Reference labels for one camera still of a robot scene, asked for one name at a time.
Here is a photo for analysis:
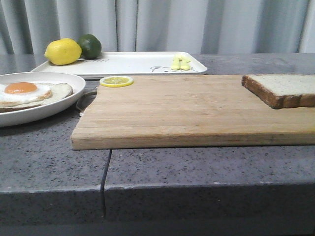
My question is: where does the fried egg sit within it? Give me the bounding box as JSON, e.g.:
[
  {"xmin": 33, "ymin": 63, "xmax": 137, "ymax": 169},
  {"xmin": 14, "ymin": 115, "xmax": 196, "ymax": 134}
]
[{"xmin": 0, "ymin": 82, "xmax": 52, "ymax": 107}]

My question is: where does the white bread slice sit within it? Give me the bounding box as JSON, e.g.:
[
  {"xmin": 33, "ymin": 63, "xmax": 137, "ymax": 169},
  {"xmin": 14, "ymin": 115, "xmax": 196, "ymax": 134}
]
[{"xmin": 241, "ymin": 74, "xmax": 315, "ymax": 109}]

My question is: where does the white bear-print tray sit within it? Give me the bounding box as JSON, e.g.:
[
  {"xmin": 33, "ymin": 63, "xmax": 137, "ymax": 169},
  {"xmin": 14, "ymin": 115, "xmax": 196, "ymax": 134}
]
[{"xmin": 32, "ymin": 52, "xmax": 207, "ymax": 80}]

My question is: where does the yellow lemon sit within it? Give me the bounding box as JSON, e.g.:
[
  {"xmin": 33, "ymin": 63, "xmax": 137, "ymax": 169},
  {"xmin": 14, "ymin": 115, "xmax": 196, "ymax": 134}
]
[{"xmin": 44, "ymin": 38, "xmax": 82, "ymax": 65}]

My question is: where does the wooden cutting board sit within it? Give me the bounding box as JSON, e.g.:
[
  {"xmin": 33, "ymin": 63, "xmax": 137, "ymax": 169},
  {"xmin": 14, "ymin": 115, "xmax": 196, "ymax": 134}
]
[{"xmin": 71, "ymin": 75, "xmax": 315, "ymax": 150}]

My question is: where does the yellow plastic spoon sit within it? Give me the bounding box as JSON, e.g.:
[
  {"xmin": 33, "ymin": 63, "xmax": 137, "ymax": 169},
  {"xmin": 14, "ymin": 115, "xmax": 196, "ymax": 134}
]
[{"xmin": 179, "ymin": 56, "xmax": 190, "ymax": 70}]

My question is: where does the lemon slice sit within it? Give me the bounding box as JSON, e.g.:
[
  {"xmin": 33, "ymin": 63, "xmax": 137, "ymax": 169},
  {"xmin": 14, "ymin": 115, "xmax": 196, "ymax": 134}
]
[{"xmin": 99, "ymin": 76, "xmax": 134, "ymax": 88}]

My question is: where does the bottom bread slice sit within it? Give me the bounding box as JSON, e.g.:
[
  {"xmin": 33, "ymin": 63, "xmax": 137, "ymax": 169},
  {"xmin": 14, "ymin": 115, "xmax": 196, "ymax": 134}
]
[{"xmin": 0, "ymin": 83, "xmax": 73, "ymax": 113}]

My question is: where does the metal cutting board handle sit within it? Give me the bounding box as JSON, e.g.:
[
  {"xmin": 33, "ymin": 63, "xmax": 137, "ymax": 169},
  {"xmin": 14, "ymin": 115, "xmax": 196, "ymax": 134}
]
[{"xmin": 76, "ymin": 86, "xmax": 98, "ymax": 117}]

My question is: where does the grey curtain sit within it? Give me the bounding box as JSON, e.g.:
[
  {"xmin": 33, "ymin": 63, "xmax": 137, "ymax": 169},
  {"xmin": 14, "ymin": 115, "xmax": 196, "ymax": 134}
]
[{"xmin": 0, "ymin": 0, "xmax": 315, "ymax": 54}]

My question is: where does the green lime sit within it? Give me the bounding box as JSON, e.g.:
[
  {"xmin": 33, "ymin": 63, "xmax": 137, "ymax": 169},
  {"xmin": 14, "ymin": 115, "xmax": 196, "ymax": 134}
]
[{"xmin": 77, "ymin": 34, "xmax": 102, "ymax": 59}]

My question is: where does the white round plate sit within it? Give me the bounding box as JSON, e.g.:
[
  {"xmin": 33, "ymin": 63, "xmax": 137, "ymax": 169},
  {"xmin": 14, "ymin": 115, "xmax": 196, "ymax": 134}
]
[{"xmin": 0, "ymin": 72, "xmax": 86, "ymax": 127}]

